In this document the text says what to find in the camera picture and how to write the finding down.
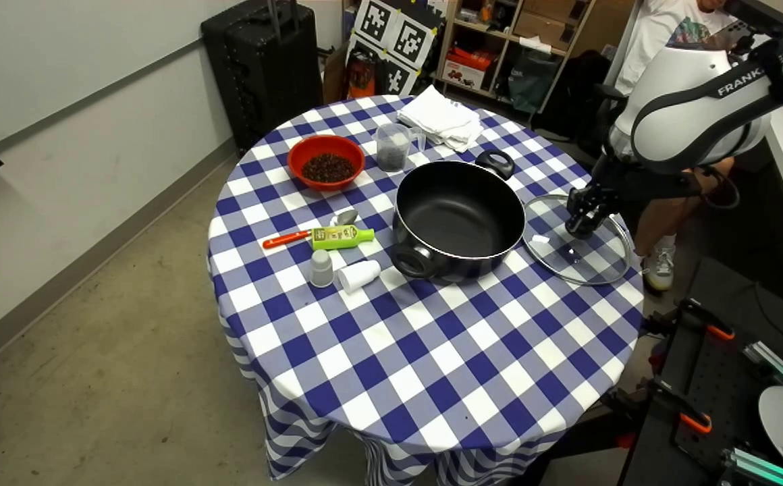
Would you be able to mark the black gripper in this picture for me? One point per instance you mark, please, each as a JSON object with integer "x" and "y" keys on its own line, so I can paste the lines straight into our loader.
{"x": 608, "y": 190}

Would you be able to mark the glass lid black knob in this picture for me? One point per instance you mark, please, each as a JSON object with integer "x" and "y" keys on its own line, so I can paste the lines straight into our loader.
{"x": 589, "y": 263}

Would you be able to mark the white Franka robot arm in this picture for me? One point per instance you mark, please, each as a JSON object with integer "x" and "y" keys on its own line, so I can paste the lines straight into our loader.
{"x": 690, "y": 98}

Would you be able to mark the black cooking pot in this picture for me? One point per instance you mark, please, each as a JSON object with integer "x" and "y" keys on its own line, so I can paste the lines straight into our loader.
{"x": 454, "y": 218}

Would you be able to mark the folded white towels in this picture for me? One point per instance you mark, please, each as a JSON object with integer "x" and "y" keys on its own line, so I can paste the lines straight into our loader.
{"x": 437, "y": 117}

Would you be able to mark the red box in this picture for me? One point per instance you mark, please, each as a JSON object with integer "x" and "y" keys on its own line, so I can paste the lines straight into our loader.
{"x": 469, "y": 72}

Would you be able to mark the wooden shelf unit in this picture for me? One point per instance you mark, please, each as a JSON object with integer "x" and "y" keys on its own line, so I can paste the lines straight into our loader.
{"x": 535, "y": 37}

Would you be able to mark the clear plastic cup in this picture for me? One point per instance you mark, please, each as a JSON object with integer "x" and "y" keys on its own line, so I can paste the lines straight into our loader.
{"x": 393, "y": 149}

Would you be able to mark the blue white checkered tablecloth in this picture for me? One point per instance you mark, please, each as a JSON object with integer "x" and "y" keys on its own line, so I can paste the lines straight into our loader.
{"x": 427, "y": 361}

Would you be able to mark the black work platform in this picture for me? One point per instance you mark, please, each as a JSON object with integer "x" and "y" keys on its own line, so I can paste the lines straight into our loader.
{"x": 724, "y": 379}

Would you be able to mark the white lying container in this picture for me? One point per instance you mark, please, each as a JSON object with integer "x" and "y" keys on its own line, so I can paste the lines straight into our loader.
{"x": 357, "y": 275}

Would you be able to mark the fiducial tag board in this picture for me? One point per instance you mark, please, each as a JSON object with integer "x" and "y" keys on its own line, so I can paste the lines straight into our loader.
{"x": 395, "y": 37}

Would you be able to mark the small white bottle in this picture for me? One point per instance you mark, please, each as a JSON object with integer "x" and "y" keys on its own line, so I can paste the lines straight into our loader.
{"x": 320, "y": 272}

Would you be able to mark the red bowl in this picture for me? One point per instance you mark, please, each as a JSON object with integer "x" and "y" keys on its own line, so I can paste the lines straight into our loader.
{"x": 306, "y": 176}

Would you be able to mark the large black case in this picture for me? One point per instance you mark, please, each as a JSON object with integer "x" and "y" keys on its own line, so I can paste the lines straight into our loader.
{"x": 260, "y": 68}

